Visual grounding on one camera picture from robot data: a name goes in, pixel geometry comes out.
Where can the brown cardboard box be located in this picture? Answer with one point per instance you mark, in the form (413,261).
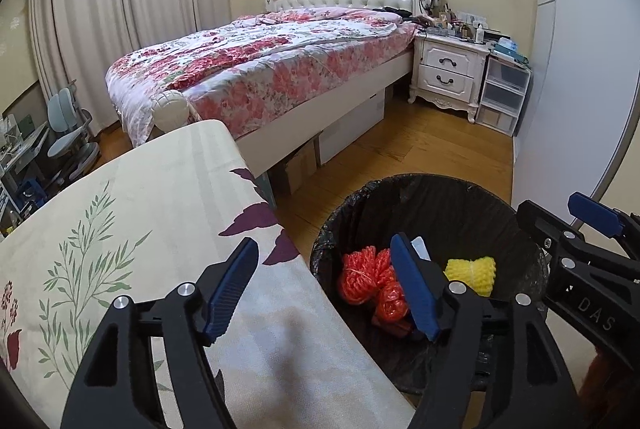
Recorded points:
(300,166)

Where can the pale blue desk chair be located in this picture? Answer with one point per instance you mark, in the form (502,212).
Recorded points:
(70,139)

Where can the white box under bed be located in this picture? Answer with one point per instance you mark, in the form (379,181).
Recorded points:
(355,124)

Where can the yellow foam fruit net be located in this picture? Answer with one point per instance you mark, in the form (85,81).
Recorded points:
(472,271)

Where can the person's right forearm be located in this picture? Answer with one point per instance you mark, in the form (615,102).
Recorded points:
(607,371)

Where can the blue plastic crate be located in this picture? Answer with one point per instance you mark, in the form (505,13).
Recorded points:
(27,196)

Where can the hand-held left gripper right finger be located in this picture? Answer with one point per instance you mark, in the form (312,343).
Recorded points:
(415,289)

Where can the round white bed post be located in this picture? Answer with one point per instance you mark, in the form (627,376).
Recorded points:
(172,109)

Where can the white carved nightstand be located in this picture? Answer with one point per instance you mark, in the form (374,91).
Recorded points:
(447,69)

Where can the small white bottle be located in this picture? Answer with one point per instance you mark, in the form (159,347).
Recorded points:
(479,34)

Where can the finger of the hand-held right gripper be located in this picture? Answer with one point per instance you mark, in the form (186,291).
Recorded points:
(555,236)
(597,214)

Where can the white wardrobe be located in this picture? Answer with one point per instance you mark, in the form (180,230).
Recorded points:
(580,59)

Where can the beige leaf print sheet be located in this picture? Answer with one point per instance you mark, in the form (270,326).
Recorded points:
(150,189)

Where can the red plastic mesh bag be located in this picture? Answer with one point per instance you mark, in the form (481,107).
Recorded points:
(390,304)

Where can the clear plastic drawer unit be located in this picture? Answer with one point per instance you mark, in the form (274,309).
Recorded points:
(502,94)

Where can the red foam fruit net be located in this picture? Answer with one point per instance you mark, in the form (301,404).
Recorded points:
(360,276)

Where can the pink floral quilt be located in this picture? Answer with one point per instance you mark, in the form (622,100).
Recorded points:
(250,59)

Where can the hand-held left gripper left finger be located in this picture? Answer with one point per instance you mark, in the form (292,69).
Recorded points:
(232,289)

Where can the bin with black liner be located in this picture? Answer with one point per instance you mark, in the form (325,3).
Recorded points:
(450,209)

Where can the grey study desk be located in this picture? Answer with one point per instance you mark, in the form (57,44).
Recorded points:
(22,149)

